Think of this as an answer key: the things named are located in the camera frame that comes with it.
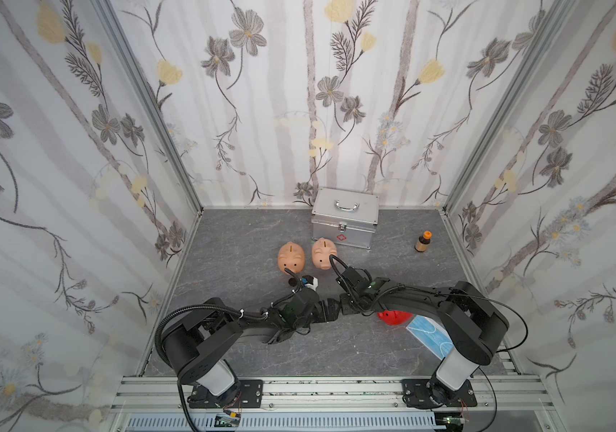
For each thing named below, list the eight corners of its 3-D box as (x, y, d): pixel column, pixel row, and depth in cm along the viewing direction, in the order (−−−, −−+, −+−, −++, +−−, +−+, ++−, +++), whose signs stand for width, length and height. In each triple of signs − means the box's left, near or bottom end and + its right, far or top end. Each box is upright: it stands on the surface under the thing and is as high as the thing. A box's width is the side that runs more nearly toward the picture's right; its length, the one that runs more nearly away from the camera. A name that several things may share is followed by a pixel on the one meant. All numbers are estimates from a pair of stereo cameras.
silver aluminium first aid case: (312, 249, 109) (312, 223, 97) (312, 209, 124) (312, 182, 111) (375, 249, 109) (383, 223, 97) (368, 209, 124) (374, 182, 111)
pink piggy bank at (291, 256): (277, 274, 101) (275, 260, 93) (285, 255, 107) (283, 240, 99) (300, 279, 99) (299, 265, 92) (306, 259, 105) (305, 244, 98)
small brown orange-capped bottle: (415, 252, 108) (423, 236, 100) (413, 246, 110) (421, 230, 102) (424, 252, 108) (433, 236, 100) (422, 246, 110) (431, 230, 102)
